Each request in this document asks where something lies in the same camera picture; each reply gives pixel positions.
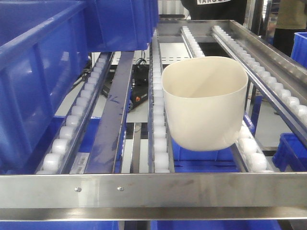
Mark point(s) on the blue crate upper middle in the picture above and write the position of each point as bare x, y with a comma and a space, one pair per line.
120, 25

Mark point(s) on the white plastic bin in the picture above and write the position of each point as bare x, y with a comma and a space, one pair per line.
204, 101

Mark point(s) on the black device on floor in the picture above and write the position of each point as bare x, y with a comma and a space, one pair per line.
139, 87

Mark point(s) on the large blue crate left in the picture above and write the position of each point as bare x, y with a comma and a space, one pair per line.
42, 52

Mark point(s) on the blue crate lower right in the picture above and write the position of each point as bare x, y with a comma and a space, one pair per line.
290, 152

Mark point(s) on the middle white roller track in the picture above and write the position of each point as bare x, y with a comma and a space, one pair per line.
160, 145

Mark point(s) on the left white roller track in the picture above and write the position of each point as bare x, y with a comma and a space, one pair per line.
72, 129

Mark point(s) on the right-middle white roller track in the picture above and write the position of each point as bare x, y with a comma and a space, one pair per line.
251, 154

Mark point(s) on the person in black shirt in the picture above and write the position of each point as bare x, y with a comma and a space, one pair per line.
216, 9

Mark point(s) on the person in olive shirt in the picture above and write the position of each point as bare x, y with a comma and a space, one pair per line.
292, 18

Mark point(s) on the far right roller track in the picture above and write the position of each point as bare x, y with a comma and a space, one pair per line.
280, 79

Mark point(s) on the steel front shelf rail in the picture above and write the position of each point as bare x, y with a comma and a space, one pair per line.
158, 196

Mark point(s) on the blue crate below shelf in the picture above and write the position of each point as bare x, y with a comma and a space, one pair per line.
224, 160

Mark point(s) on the steel divider strip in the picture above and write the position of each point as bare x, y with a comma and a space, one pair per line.
108, 141

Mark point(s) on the blue crate far right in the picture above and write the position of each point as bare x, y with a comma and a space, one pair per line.
299, 51

